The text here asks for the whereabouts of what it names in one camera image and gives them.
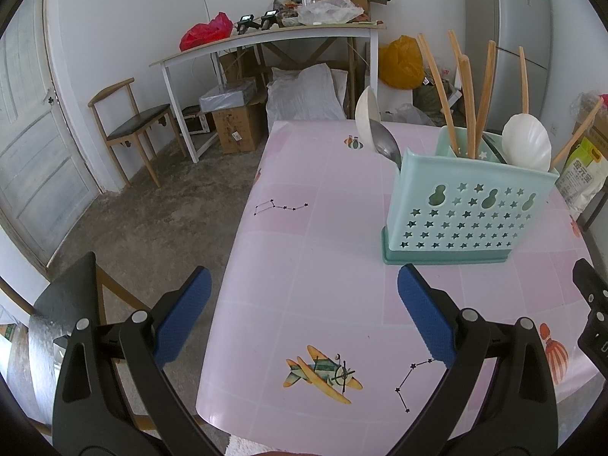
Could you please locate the wooden chair with dark seat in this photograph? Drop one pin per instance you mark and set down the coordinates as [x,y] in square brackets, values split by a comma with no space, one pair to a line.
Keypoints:
[137,121]

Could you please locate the metal spoon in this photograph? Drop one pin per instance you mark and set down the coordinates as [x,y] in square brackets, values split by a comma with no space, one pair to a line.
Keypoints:
[384,142]

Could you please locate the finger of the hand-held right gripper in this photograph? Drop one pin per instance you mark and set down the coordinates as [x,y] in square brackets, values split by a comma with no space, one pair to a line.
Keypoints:
[591,282]
[596,337]

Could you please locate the wooden chair frame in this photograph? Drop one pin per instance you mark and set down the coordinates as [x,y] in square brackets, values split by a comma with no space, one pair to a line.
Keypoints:
[118,292]

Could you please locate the yellow plastic bag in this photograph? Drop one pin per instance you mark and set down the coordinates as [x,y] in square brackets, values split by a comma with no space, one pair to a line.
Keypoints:
[401,61]

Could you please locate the clear plastic bag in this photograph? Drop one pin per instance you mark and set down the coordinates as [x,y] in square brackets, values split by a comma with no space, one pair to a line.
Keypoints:
[327,12]

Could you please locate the yellow-green rice bag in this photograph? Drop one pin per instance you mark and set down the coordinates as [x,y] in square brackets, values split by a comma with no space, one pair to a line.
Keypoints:
[584,175]

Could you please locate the black tool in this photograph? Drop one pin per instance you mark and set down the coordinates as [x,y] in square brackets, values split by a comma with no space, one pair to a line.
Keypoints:
[270,19]
[247,23]

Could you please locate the open cardboard box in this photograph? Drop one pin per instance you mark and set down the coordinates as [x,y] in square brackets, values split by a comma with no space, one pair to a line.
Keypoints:
[589,129]

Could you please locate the pink printed tablecloth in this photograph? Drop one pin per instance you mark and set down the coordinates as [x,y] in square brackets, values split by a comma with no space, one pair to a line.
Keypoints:
[323,256]

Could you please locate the brown cardboard box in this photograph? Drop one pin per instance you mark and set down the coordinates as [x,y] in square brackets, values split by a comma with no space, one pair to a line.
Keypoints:
[237,128]

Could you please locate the teal star-holed utensil holder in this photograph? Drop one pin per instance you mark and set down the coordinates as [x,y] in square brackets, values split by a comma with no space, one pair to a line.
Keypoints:
[451,218]

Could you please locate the small white oven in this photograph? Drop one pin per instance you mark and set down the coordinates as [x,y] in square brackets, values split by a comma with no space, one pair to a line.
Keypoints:
[197,122]

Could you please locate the white panelled door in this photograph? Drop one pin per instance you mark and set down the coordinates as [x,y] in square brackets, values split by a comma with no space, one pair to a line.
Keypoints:
[38,142]

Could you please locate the dark metal utensil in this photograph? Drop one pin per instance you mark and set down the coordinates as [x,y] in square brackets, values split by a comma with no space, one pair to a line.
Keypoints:
[494,147]

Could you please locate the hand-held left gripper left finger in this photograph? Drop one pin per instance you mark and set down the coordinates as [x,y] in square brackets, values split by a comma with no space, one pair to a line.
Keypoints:
[183,318]

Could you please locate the dark green bag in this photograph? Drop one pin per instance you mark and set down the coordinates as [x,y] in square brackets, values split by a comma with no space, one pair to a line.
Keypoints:
[432,97]

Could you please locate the white woven sack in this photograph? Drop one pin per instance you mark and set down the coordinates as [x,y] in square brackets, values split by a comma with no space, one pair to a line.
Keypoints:
[304,95]

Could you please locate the white shell-shaped spoon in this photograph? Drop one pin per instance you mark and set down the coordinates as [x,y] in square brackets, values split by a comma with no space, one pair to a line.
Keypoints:
[527,142]

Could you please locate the red plastic bag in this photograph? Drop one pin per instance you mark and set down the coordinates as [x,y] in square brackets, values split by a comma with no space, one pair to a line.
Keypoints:
[204,33]

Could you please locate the white oval spoon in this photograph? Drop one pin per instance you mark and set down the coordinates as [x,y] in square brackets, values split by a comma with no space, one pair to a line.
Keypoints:
[365,114]

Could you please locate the white-legged wooden desk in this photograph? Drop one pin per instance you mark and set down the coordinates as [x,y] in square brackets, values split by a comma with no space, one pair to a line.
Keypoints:
[266,35]

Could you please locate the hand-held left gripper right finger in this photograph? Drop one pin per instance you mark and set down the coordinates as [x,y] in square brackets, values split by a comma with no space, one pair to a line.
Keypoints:
[427,318]

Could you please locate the silver refrigerator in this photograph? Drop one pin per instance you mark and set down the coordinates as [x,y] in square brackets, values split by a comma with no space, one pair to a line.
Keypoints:
[517,9]

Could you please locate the tall cardboard box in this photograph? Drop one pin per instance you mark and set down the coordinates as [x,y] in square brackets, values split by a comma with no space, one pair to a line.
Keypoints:
[237,64]

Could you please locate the plastic-wrapped white box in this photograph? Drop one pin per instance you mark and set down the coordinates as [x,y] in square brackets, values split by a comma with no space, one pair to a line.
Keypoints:
[228,95]

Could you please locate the bundle of wooden chopsticks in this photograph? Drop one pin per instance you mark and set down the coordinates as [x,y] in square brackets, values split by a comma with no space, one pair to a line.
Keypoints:
[468,104]

